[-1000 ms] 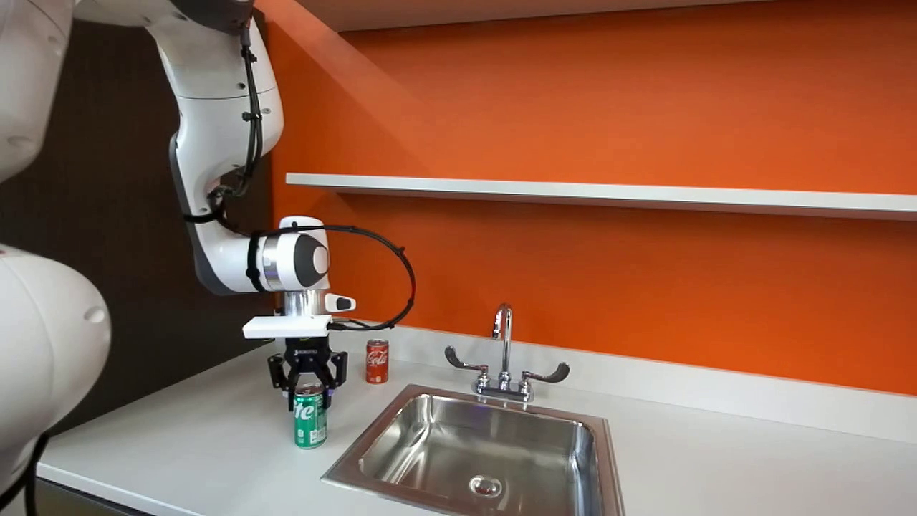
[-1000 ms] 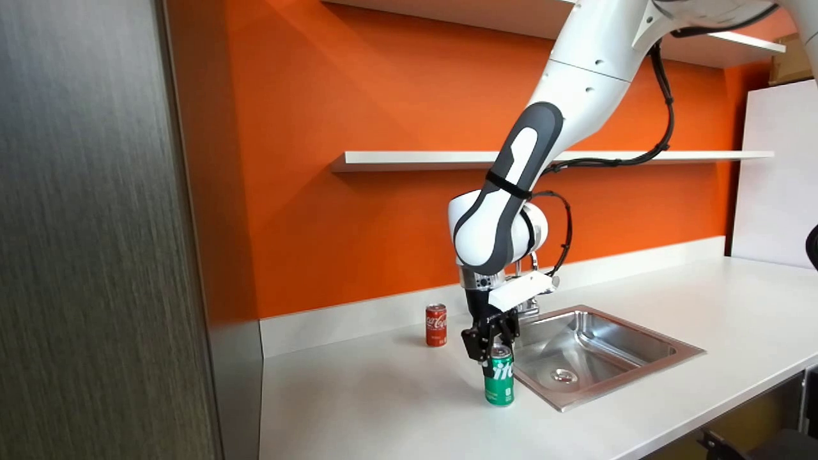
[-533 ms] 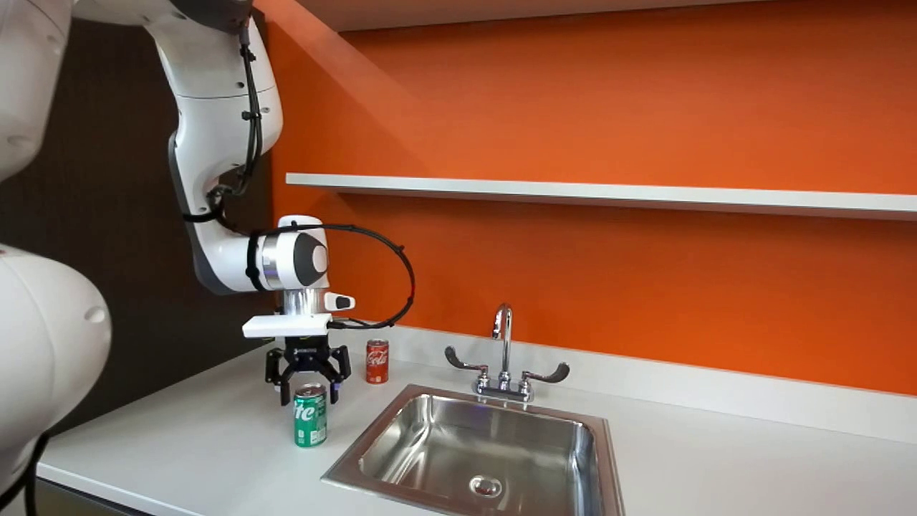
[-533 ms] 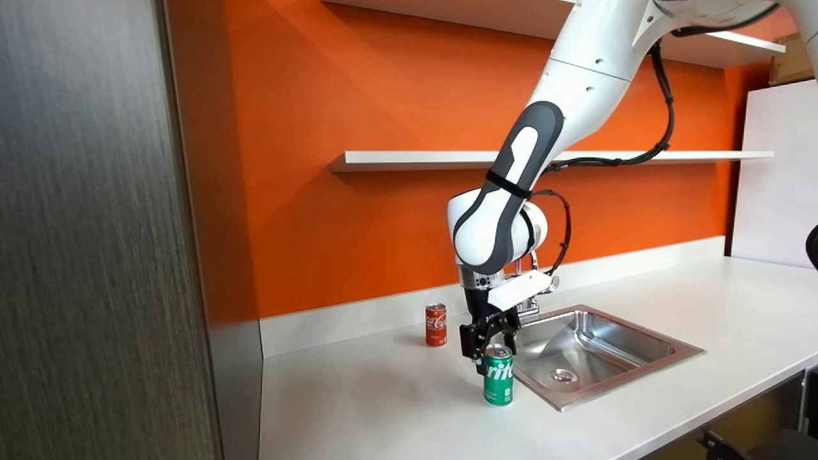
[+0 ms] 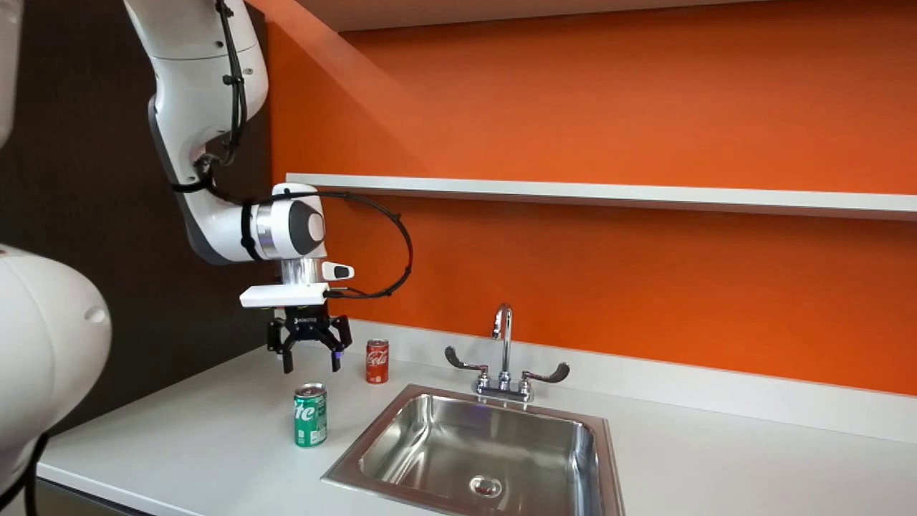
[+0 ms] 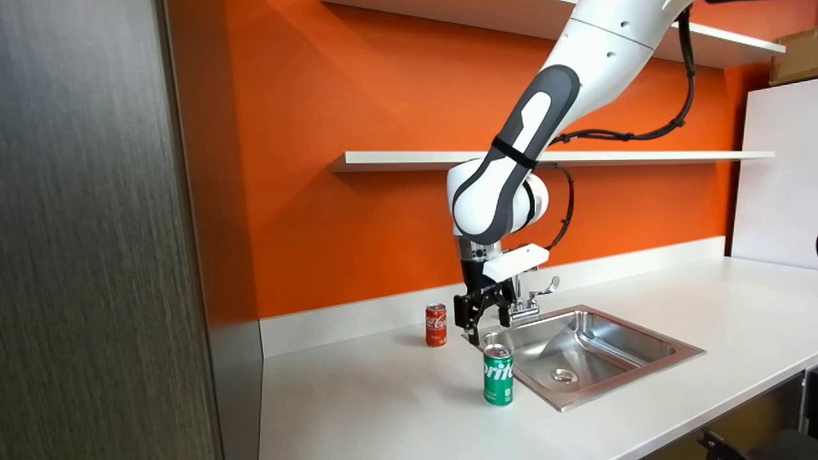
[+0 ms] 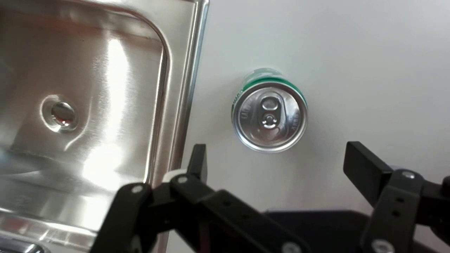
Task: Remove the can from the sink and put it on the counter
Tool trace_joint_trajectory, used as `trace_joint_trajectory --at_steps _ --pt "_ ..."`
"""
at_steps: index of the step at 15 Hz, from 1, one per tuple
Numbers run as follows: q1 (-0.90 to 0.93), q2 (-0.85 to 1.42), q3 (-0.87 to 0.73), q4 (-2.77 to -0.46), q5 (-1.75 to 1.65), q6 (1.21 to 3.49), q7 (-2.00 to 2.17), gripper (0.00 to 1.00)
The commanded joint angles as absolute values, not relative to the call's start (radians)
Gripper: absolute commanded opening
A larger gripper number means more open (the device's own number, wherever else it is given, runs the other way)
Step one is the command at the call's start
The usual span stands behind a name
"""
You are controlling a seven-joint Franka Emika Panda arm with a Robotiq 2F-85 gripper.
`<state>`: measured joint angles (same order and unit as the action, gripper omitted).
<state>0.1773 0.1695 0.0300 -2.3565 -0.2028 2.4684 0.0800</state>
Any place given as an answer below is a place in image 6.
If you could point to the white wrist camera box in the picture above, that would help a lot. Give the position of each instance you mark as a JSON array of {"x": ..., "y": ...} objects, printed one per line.
[{"x": 514, "y": 262}]

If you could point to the black office chair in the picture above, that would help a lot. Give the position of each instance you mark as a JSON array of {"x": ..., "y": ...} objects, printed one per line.
[{"x": 757, "y": 446}]

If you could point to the dark wood grain cabinet panel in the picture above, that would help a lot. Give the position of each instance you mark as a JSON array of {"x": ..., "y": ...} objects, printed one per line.
[{"x": 94, "y": 230}]

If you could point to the red soda can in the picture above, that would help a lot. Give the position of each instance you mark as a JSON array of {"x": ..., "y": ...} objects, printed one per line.
[{"x": 435, "y": 325}]

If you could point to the long white wall shelf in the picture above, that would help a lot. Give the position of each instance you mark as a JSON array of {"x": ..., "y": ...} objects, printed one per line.
[{"x": 409, "y": 160}]

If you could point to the stainless steel sink basin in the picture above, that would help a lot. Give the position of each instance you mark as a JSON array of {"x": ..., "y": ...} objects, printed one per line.
[{"x": 596, "y": 347}]

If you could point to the thick white wall shelf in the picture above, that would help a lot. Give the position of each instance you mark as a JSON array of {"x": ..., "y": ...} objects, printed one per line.
[{"x": 731, "y": 41}]

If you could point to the green soda can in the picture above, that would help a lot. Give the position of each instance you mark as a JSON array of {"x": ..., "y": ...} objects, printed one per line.
[{"x": 499, "y": 377}]

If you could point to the chrome sink faucet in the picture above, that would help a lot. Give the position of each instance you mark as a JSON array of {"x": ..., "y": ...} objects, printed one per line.
[{"x": 535, "y": 301}]

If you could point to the brown cardboard box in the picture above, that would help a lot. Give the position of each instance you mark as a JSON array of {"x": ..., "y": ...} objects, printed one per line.
[{"x": 799, "y": 56}]

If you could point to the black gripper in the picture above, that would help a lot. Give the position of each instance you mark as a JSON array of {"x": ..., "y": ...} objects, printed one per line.
[{"x": 483, "y": 295}]

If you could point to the round metal sink drain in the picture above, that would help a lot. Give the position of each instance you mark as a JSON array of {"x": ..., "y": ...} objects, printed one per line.
[{"x": 565, "y": 375}]

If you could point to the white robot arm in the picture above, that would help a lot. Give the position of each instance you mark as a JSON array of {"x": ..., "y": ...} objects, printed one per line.
[{"x": 546, "y": 110}]

